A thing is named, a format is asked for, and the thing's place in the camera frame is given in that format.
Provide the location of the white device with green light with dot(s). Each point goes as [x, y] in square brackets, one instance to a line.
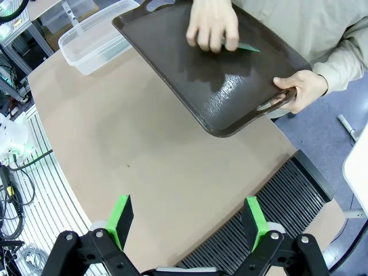
[13, 138]

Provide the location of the black slotted PCB rack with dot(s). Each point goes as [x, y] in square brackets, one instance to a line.
[287, 187]

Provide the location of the grey metal table leg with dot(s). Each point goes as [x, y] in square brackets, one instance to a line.
[348, 126]

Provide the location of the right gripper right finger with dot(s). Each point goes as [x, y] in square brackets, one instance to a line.
[256, 221]

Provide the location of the person's left forearm beige sleeve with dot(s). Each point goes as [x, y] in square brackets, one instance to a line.
[345, 66]

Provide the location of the grey metal shelf frame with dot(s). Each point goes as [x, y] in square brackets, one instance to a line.
[26, 46]

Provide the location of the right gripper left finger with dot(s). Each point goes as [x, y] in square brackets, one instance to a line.
[119, 218]

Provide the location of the person's right hand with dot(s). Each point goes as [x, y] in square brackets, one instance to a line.
[212, 26]

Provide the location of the clear plastic storage box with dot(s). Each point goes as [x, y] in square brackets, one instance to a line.
[83, 57]

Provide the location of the white side table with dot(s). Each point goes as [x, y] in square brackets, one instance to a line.
[358, 172]

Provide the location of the dark brown plastic tray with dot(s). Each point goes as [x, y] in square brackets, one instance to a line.
[201, 80]

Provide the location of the person's torso beige shirt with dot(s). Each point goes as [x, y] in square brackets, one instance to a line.
[287, 23]

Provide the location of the green PCB board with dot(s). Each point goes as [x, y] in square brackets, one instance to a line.
[247, 47]

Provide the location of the person's left hand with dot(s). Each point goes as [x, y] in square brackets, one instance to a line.
[310, 86]

